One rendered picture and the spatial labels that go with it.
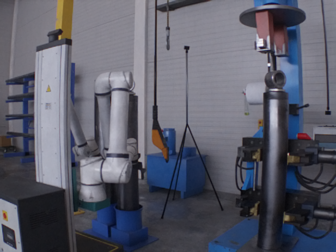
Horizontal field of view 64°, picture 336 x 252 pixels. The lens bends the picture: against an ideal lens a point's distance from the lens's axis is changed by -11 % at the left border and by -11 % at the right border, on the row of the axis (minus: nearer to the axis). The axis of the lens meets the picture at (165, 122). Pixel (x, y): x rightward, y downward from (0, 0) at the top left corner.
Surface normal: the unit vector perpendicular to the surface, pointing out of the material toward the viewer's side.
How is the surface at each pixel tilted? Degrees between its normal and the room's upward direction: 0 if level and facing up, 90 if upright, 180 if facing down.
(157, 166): 90
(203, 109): 90
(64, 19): 90
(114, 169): 80
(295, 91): 90
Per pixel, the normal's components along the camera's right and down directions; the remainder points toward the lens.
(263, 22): -0.65, 0.02
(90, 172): -0.13, 0.03
